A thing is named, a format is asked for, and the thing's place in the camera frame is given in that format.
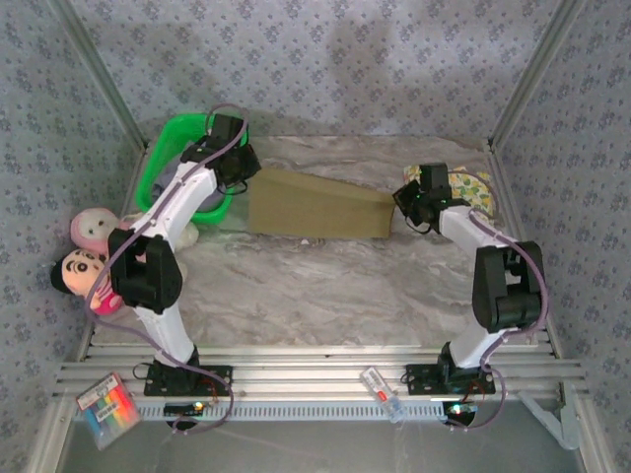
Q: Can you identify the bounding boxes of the lemon print skirt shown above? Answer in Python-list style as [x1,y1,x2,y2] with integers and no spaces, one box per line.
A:
[413,167,494,218]

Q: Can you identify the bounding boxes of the lavender skirt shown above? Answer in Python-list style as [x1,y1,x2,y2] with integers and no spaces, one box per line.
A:
[150,160,228,211]

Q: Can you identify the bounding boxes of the khaki skirt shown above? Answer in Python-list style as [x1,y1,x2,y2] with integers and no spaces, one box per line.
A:
[247,167,395,240]

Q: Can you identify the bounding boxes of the green plastic basket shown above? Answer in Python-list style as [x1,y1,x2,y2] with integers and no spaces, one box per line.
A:
[135,113,232,226]

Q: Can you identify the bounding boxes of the pink hooded plush doll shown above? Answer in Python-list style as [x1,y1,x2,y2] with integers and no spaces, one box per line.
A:
[68,207,201,257]

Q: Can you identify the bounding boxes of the clear plastic package red label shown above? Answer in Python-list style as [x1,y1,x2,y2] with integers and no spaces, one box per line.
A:
[359,367,410,425]

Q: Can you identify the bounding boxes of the black haired plush doll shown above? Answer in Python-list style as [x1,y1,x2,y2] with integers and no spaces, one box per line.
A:
[48,248,124,316]

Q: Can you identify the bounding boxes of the small black controller board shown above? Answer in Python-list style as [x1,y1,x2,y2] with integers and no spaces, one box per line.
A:
[164,401,206,416]
[443,401,479,428]

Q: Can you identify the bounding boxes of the coloured marker pack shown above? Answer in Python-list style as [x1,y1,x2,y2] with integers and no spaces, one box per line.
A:
[75,372,143,452]

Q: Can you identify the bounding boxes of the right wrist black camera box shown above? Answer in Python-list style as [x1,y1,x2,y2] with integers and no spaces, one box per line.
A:
[418,164,451,194]

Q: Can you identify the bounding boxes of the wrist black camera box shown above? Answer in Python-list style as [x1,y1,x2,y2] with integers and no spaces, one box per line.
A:
[418,164,451,194]
[210,112,247,147]

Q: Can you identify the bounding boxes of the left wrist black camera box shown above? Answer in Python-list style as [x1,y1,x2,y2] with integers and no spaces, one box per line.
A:
[210,112,247,147]

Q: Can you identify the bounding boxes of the aluminium side rail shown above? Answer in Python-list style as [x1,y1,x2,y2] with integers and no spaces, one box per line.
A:
[487,145,563,359]

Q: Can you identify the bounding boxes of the aluminium frame post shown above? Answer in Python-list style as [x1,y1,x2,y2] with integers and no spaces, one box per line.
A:
[48,0,150,154]
[486,0,589,152]

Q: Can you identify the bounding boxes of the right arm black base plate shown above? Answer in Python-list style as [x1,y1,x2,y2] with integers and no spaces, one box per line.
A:
[404,363,496,395]

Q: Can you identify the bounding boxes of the aluminium frame rails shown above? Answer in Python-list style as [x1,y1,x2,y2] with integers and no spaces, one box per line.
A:
[53,344,591,396]

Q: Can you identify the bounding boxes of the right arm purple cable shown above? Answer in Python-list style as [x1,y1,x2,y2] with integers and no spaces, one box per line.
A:
[451,170,549,435]

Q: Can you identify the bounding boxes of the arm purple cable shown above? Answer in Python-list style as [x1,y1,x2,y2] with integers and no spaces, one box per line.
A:
[84,102,249,438]
[451,170,549,435]

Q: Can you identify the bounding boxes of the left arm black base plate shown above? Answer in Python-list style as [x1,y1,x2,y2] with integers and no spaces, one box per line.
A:
[143,365,234,397]

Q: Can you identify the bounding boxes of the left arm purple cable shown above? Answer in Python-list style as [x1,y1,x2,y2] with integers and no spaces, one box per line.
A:
[84,102,249,438]

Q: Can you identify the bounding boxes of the grey slotted cable duct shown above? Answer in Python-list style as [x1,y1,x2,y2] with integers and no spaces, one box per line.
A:
[132,399,448,423]

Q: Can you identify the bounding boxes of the grey metal corner bracket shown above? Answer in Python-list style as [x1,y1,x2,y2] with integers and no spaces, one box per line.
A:
[517,391,581,450]

